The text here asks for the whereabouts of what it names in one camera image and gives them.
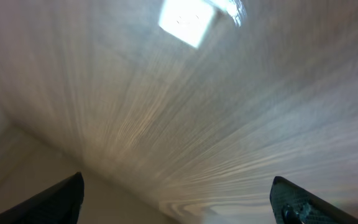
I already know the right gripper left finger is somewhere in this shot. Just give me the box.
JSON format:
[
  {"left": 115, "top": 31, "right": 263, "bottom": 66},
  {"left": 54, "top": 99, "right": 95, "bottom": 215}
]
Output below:
[{"left": 0, "top": 172, "right": 85, "bottom": 224}]

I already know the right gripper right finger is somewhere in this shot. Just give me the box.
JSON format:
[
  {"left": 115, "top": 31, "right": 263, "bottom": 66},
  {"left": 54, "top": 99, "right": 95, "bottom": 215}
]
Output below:
[{"left": 270, "top": 176, "right": 358, "bottom": 224}]

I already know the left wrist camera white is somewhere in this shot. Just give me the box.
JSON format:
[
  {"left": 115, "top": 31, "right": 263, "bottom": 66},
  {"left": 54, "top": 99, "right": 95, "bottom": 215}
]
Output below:
[{"left": 158, "top": 0, "right": 246, "bottom": 49}]

